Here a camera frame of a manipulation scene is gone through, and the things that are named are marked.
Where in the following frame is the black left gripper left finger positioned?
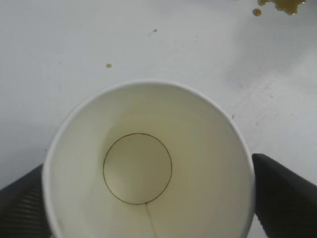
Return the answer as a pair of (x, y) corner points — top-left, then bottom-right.
(0, 163), (54, 238)

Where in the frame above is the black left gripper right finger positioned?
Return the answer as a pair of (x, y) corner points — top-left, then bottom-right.
(252, 153), (317, 238)

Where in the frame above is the white paper coffee cup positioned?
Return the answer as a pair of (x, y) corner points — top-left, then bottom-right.
(42, 78), (256, 238)

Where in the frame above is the brown coffee puddle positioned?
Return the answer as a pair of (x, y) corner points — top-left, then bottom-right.
(257, 0), (308, 14)

